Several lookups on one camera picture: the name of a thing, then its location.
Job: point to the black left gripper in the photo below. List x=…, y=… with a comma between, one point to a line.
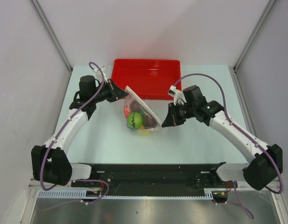
x=115, y=93

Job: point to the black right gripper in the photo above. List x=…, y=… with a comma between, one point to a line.
x=172, y=119

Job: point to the green fake ball fruit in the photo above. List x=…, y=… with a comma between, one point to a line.
x=134, y=120

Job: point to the clear zip top bag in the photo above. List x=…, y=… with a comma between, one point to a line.
x=145, y=109

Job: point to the dark red fake fruit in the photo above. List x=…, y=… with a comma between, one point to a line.
x=135, y=106

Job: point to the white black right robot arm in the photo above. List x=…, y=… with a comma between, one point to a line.
x=263, y=164

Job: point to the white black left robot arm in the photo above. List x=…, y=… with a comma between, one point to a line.
x=49, y=161

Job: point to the red fake tomato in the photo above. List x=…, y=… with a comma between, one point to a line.
x=126, y=111

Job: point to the dark brown fake food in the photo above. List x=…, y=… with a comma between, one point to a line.
x=149, y=122

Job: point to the yellow fake lemon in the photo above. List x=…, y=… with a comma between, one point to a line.
x=144, y=131

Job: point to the red plastic tray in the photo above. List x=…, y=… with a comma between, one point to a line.
x=148, y=78

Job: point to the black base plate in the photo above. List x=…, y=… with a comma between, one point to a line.
x=156, y=180

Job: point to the white slotted cable duct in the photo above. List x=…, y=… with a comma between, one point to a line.
x=90, y=195

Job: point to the aluminium frame post left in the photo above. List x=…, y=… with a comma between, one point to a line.
x=51, y=33

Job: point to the aluminium frame post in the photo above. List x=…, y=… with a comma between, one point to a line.
x=255, y=32
x=51, y=33

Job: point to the aluminium rail right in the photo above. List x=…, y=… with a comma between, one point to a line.
x=280, y=200

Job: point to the aluminium frame post right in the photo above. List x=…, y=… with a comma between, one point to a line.
x=255, y=32

